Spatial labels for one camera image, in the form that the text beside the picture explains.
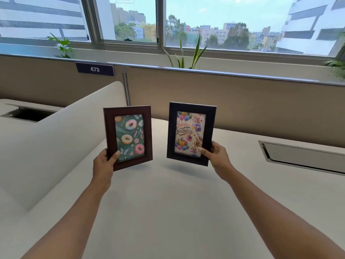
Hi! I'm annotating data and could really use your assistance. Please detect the person's left hand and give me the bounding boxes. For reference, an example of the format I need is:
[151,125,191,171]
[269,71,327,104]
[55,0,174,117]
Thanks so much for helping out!
[90,148,120,193]

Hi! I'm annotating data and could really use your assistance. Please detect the person's right hand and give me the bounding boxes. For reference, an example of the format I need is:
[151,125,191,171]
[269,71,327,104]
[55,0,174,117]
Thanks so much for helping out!
[198,140,235,184]

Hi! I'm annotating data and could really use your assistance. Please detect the brown frame donut picture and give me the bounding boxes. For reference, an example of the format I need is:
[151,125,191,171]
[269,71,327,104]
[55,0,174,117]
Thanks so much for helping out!
[103,105,153,172]

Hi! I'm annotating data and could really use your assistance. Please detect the black frame birthday picture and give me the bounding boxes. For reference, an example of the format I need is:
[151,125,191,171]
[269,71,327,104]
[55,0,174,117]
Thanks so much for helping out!
[167,102,217,167]

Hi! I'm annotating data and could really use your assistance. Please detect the person's left forearm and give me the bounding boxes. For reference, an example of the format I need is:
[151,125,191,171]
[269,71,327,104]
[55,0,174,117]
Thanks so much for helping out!
[21,180,112,259]

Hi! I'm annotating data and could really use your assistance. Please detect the person's right forearm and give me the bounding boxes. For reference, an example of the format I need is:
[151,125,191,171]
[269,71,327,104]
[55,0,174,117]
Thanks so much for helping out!
[222,165,345,259]

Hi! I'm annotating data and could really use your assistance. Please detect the cream desk divider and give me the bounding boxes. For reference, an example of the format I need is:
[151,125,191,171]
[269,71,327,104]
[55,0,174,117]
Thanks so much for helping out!
[0,81,127,212]

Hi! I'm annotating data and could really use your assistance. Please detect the wide beige partition panel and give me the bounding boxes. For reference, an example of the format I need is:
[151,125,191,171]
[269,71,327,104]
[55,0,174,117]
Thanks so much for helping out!
[125,64,345,149]

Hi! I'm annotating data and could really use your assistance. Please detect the dark blue number label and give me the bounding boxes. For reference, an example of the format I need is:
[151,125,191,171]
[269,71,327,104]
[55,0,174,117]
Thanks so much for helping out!
[75,62,116,77]

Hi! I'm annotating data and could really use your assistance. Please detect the snake plant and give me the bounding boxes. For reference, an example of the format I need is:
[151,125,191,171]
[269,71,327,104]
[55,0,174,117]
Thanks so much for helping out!
[163,33,208,70]

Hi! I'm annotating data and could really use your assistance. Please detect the small leafy plant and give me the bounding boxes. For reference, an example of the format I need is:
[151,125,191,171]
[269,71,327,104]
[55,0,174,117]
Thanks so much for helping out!
[47,33,74,59]

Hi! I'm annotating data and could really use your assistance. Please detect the palm plant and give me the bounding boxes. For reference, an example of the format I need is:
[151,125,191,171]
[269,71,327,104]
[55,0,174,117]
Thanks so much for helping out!
[322,32,345,80]

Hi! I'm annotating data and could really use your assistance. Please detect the grey desk cable flap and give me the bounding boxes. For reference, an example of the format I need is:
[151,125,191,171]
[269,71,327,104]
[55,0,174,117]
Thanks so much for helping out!
[258,140,345,176]

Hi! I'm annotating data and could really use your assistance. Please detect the open desk cable box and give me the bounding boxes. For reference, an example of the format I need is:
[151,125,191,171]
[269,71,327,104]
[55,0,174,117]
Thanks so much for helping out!
[0,104,59,123]

